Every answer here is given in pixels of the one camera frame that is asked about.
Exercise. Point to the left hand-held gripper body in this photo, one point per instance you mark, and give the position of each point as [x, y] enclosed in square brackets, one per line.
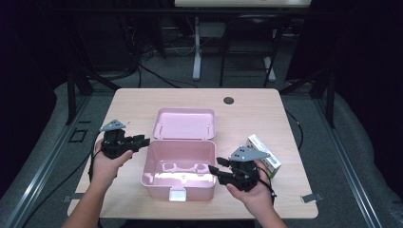
[114, 142]

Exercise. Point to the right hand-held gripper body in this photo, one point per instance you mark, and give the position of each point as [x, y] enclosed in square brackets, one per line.
[244, 172]

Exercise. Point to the white and green medicine carton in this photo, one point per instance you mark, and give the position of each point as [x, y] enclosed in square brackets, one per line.
[257, 142]

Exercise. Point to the pink plastic storage box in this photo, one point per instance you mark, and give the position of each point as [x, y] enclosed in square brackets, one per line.
[177, 152]

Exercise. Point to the person's left hand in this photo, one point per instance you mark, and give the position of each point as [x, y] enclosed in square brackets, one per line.
[106, 167]

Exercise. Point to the person's right hand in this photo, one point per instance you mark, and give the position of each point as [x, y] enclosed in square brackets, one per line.
[258, 198]

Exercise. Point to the round grey table grommet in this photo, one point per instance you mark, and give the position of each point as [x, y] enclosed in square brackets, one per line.
[228, 100]

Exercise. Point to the black metal stand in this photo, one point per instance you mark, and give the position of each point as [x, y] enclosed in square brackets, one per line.
[72, 95]
[329, 95]

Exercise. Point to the metal table clamp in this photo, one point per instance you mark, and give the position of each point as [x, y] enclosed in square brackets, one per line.
[312, 198]
[71, 199]

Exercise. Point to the white desk with legs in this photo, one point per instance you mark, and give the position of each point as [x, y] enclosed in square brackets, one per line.
[197, 47]

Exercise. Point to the black chair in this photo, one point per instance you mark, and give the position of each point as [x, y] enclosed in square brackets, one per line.
[250, 41]

